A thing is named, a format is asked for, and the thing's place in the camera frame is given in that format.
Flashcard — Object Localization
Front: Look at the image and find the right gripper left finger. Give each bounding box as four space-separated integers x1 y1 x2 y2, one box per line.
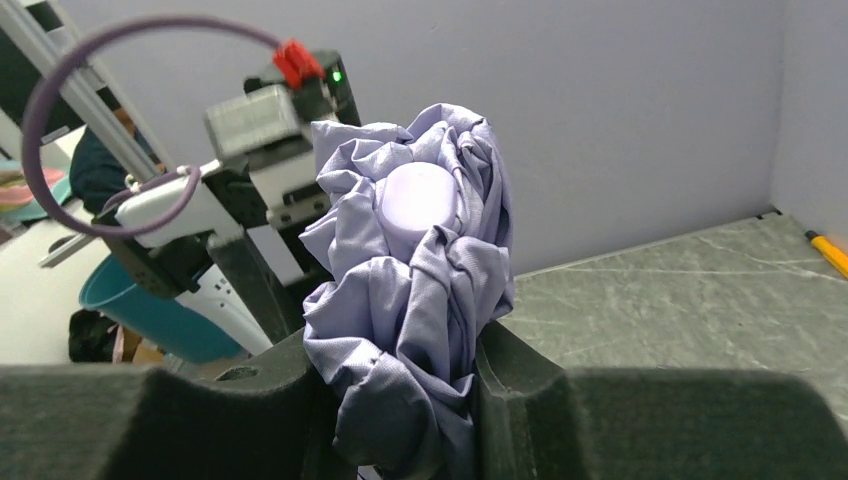
215 327 359 480

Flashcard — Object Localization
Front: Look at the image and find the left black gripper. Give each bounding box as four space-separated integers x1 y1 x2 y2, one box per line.
205 169 330 344

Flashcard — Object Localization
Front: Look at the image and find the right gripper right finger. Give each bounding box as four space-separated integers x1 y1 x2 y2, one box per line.
475 322 570 479

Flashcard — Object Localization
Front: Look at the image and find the lilac umbrella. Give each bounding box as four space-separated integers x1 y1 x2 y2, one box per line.
300 103 515 479

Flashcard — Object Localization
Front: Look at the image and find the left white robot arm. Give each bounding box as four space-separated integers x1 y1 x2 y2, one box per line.
97 42 360 354

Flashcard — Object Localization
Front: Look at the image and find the teal plastic bucket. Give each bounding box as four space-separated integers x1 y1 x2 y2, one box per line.
78 255 242 364

